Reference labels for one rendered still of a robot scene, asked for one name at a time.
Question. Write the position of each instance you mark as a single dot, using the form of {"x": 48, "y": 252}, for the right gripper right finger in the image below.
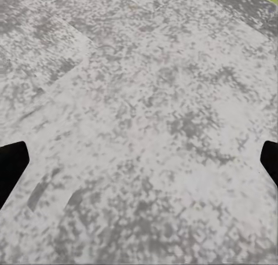
{"x": 269, "y": 159}

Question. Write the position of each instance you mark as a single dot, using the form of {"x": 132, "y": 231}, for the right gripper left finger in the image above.
{"x": 14, "y": 159}

